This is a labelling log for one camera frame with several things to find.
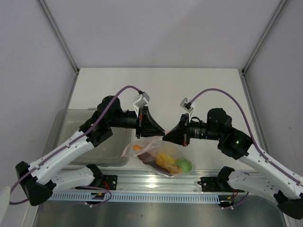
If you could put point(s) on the clear pink zip top bag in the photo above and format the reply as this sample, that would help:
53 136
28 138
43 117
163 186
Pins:
154 142

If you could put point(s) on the yellow toy fruit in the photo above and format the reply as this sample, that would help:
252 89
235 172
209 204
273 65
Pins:
164 160

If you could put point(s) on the right aluminium frame post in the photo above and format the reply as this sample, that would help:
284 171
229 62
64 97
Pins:
273 21

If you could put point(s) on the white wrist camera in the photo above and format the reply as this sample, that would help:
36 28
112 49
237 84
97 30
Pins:
187 106
140 101

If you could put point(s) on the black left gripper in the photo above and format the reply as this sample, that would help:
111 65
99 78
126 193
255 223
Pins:
146 124

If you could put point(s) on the orange toy food piece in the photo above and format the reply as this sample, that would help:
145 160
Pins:
174 170

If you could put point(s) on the white slotted cable duct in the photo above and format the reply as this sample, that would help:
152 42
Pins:
136 197

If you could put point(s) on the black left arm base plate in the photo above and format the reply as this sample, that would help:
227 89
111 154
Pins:
109 182

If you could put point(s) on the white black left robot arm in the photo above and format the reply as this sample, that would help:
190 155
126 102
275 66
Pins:
93 132

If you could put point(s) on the orange red toy hot dog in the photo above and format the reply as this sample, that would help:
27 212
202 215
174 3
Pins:
149 157

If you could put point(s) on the left aluminium frame post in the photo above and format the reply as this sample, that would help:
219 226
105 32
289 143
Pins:
57 34

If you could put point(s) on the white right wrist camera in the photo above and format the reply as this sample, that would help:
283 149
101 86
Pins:
187 106

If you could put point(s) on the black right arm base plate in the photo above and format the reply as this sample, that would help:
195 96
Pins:
210 183

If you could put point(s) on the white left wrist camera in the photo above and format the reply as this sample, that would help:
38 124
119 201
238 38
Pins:
140 101

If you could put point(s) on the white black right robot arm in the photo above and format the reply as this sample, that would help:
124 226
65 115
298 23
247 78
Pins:
281 186

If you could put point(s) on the clear grey plastic bin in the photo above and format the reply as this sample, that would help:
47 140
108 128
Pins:
109 153

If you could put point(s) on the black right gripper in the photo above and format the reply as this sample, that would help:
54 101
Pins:
179 135

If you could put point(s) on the aluminium frame post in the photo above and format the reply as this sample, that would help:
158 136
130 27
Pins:
273 21
57 34

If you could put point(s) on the green toy lime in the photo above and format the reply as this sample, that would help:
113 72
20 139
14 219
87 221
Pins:
184 165

